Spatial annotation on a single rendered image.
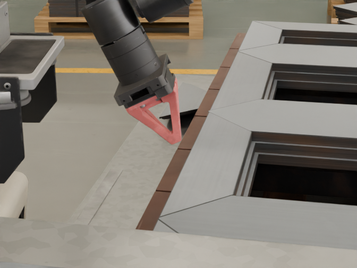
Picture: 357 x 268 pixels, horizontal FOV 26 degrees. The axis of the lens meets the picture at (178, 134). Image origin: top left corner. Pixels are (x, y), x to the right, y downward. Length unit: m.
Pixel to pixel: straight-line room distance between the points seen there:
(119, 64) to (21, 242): 0.36
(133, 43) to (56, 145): 2.76
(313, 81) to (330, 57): 0.10
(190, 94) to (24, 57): 0.89
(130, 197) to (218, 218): 0.52
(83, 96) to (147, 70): 3.42
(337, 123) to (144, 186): 0.43
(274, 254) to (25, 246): 0.20
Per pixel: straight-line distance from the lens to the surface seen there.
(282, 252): 0.61
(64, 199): 3.13
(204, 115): 1.57
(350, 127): 1.41
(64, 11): 5.65
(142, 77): 0.93
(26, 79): 1.09
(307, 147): 1.36
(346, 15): 2.50
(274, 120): 1.42
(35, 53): 1.22
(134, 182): 1.61
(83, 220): 1.47
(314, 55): 1.86
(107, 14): 0.92
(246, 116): 1.43
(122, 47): 0.92
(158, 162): 1.71
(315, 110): 1.48
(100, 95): 4.34
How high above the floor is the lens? 1.35
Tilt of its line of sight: 21 degrees down
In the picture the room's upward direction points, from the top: straight up
